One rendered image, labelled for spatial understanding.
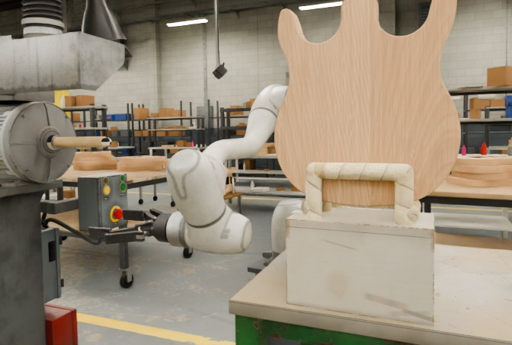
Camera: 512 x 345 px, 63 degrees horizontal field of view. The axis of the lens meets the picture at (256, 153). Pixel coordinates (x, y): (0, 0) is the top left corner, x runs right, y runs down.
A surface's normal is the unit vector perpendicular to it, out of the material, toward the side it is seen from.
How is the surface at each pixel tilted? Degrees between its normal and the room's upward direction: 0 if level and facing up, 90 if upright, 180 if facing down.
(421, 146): 90
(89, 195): 90
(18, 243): 90
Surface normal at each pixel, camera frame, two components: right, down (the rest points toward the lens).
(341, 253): -0.39, 0.05
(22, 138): 0.87, 0.00
